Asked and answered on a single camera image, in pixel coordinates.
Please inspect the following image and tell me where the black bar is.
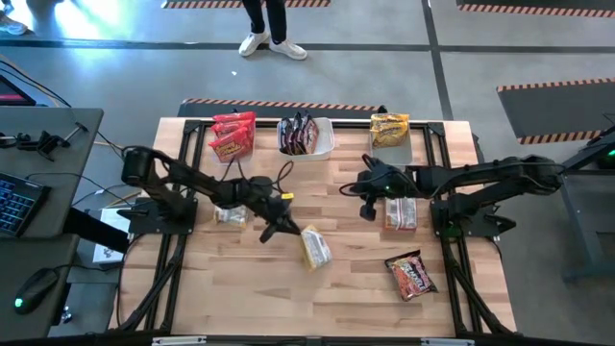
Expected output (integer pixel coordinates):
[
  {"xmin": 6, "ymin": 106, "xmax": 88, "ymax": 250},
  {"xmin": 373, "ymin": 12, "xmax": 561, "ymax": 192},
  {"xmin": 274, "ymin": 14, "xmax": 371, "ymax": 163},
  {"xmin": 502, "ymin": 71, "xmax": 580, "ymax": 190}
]
[{"xmin": 61, "ymin": 206, "xmax": 131, "ymax": 255}]

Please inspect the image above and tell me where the black T-handle tool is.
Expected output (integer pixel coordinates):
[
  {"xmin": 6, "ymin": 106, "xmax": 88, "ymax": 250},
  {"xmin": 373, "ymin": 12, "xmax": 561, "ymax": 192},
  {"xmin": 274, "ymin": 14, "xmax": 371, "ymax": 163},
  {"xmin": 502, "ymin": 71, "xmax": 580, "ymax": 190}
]
[{"xmin": 63, "ymin": 121, "xmax": 90, "ymax": 143}]

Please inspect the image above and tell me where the black mat with hazard stripes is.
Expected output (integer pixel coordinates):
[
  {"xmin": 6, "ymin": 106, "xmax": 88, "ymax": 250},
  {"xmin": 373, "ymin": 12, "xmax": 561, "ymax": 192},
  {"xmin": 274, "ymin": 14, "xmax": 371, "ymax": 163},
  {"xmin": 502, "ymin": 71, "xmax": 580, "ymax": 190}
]
[
  {"xmin": 176, "ymin": 97, "xmax": 388, "ymax": 120},
  {"xmin": 160, "ymin": 0, "xmax": 332, "ymax": 10},
  {"xmin": 496, "ymin": 77, "xmax": 615, "ymax": 146},
  {"xmin": 455, "ymin": 0, "xmax": 615, "ymax": 19}
]

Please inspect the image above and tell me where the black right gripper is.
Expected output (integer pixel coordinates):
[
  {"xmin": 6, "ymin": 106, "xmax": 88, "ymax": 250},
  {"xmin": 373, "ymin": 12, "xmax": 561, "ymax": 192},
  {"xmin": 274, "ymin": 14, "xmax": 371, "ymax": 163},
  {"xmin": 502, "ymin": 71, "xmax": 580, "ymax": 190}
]
[{"xmin": 354, "ymin": 161, "xmax": 415, "ymax": 200}]

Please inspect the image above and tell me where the grey desk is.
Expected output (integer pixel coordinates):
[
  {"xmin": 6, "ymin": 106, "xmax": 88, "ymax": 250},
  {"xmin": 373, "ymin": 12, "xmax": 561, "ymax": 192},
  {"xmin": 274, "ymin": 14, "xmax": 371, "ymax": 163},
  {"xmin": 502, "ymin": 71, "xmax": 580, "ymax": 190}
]
[{"xmin": 0, "ymin": 106, "xmax": 105, "ymax": 340}]

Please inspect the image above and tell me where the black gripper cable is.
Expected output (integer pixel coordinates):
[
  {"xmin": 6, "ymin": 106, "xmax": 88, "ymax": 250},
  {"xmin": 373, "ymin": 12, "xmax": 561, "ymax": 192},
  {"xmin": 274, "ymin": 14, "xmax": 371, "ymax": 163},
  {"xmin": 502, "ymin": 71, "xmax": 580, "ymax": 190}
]
[
  {"xmin": 338, "ymin": 152, "xmax": 383, "ymax": 198},
  {"xmin": 218, "ymin": 156, "xmax": 296, "ymax": 193}
]

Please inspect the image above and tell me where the clear plastic bin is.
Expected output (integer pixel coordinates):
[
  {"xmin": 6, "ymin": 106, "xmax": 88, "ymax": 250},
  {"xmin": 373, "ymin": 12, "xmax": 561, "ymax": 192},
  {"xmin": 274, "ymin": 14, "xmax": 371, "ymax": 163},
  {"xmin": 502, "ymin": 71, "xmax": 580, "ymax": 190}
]
[{"xmin": 209, "ymin": 114, "xmax": 258, "ymax": 167}]

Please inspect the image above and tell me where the white bracket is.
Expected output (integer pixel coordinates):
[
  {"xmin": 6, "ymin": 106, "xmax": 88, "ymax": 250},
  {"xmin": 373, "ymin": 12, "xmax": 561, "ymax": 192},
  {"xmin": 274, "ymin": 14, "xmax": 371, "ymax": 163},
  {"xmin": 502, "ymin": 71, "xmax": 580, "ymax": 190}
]
[
  {"xmin": 151, "ymin": 335, "xmax": 208, "ymax": 346},
  {"xmin": 421, "ymin": 337, "xmax": 476, "ymax": 346}
]

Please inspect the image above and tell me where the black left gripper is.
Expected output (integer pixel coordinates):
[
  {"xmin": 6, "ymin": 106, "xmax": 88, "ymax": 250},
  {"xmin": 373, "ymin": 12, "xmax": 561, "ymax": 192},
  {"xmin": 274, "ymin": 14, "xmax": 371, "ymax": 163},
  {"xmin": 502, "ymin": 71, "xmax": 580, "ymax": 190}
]
[{"xmin": 244, "ymin": 189, "xmax": 304, "ymax": 238}]

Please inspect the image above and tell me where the black backlit keyboard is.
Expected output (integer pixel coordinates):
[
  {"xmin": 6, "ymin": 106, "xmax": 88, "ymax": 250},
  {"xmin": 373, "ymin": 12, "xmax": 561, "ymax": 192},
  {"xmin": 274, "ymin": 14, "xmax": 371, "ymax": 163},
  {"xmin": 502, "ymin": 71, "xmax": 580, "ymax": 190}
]
[{"xmin": 0, "ymin": 171, "xmax": 53, "ymax": 239}]

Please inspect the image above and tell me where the white plastic bin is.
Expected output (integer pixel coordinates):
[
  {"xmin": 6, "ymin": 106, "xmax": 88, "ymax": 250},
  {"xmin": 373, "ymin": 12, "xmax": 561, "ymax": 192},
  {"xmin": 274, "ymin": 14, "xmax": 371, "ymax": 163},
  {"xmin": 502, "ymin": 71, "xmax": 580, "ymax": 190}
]
[
  {"xmin": 277, "ymin": 116, "xmax": 336, "ymax": 162},
  {"xmin": 368, "ymin": 113, "xmax": 414, "ymax": 167}
]

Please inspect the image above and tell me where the blue-grey metal table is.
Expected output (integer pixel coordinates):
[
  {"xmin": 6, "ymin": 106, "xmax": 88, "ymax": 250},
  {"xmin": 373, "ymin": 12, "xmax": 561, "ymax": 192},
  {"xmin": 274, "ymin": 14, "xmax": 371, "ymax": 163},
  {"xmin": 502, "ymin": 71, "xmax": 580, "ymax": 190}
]
[{"xmin": 559, "ymin": 112, "xmax": 615, "ymax": 283}]

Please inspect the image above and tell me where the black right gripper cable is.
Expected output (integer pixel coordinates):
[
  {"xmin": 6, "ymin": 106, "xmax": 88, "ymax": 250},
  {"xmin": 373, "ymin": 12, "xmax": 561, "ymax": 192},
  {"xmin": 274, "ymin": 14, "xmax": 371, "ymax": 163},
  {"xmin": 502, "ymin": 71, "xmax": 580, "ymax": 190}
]
[{"xmin": 338, "ymin": 152, "xmax": 383, "ymax": 198}]

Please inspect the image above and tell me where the dark laptop screen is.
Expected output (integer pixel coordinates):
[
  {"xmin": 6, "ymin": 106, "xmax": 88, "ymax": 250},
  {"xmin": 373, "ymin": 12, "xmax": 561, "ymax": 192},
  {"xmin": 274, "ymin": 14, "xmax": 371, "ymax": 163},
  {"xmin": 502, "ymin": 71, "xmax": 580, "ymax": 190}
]
[{"xmin": 0, "ymin": 74, "xmax": 37, "ymax": 107}]

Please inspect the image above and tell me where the person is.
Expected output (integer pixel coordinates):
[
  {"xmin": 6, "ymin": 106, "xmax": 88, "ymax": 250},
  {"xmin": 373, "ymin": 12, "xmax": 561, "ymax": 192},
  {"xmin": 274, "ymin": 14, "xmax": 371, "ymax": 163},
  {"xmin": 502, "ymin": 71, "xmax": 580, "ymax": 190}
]
[{"xmin": 238, "ymin": 0, "xmax": 308, "ymax": 62}]

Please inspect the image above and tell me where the white paper sheet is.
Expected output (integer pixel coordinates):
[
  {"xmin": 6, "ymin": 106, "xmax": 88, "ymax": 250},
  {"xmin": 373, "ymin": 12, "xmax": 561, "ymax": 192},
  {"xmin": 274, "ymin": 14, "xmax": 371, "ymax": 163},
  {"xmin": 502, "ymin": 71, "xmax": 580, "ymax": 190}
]
[{"xmin": 91, "ymin": 206, "xmax": 132, "ymax": 265}]

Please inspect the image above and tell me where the black computer mouse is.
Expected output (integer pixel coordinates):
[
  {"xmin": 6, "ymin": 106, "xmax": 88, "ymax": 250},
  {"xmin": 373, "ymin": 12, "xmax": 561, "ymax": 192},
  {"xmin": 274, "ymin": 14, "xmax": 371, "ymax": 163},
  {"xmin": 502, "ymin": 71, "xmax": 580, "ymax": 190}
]
[{"xmin": 12, "ymin": 267, "xmax": 60, "ymax": 316}]

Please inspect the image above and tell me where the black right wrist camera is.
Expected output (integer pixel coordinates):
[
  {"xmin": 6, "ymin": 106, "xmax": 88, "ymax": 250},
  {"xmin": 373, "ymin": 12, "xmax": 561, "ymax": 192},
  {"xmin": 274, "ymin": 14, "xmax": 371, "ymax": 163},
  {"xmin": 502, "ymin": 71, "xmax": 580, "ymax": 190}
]
[{"xmin": 358, "ymin": 194, "xmax": 380, "ymax": 223}]

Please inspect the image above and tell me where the black clamp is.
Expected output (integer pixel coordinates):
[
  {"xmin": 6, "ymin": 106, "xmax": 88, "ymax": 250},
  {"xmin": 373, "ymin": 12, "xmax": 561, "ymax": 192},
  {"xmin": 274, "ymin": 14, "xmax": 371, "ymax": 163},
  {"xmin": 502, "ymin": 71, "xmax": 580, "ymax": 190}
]
[{"xmin": 29, "ymin": 129, "xmax": 72, "ymax": 162}]

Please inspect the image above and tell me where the black aluminium table frame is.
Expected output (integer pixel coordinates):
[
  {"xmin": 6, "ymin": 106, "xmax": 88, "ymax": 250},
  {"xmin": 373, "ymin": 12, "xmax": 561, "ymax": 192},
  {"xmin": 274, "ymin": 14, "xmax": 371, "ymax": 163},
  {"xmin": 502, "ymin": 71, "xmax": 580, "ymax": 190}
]
[{"xmin": 109, "ymin": 117, "xmax": 518, "ymax": 346}]

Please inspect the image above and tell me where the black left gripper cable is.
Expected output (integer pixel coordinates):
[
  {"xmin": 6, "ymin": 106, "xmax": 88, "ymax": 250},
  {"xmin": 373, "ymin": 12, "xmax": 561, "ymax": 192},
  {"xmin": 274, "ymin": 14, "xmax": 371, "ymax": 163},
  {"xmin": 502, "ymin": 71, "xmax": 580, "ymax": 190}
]
[{"xmin": 218, "ymin": 156, "xmax": 296, "ymax": 193}]

